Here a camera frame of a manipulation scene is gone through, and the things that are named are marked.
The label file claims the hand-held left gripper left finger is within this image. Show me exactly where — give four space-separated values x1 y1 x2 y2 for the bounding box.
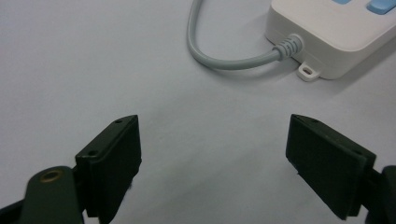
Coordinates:
75 114 143 224

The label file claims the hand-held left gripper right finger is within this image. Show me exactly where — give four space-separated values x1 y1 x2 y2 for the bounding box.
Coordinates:
285 113 377 221

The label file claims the white power strip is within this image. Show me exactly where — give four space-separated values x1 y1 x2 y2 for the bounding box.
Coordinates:
264 0 396 82

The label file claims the grey power strip cable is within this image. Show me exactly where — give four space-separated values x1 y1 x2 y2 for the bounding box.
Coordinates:
186 0 304 71

